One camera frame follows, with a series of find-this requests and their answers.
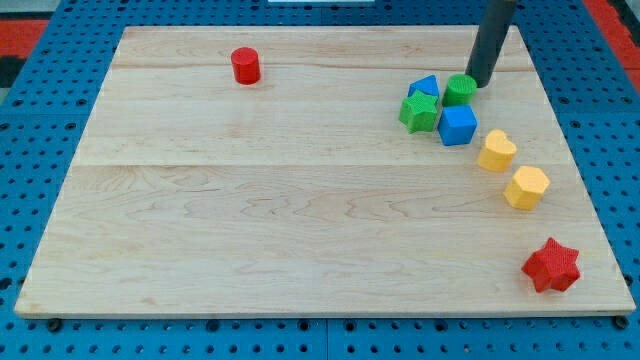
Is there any green cylinder block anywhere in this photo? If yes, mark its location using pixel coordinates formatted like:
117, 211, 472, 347
442, 74, 477, 107

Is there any light wooden board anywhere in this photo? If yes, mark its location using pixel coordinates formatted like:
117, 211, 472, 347
15, 26, 636, 319

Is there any blue triangle block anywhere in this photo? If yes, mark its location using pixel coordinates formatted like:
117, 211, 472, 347
407, 75, 440, 98

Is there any green star block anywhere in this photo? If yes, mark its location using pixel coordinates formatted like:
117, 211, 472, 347
399, 90, 439, 134

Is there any yellow heart block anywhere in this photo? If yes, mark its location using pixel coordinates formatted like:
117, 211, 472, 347
477, 129, 518, 172

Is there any red cylinder block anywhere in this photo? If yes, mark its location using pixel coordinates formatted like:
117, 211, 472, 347
231, 47, 261, 85

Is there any yellow hexagon block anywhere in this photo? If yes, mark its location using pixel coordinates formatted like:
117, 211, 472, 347
503, 166, 551, 211

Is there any red star block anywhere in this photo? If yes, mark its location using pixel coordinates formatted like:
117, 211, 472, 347
521, 237, 581, 293

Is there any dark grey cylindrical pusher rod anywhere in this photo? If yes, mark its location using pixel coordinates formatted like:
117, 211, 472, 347
465, 0, 517, 88

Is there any blue cube block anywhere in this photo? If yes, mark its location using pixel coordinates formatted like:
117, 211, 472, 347
438, 105, 477, 146

